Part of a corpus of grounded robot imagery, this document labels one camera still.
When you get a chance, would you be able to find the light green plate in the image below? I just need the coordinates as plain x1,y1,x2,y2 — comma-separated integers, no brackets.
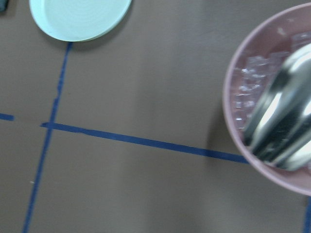
29,0,132,42

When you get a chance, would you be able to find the pink bowl with ice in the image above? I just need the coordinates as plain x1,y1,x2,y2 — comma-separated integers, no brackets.
223,2,311,196

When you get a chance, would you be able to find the metal scoop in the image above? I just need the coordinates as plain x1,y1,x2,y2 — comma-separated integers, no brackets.
243,44,311,171

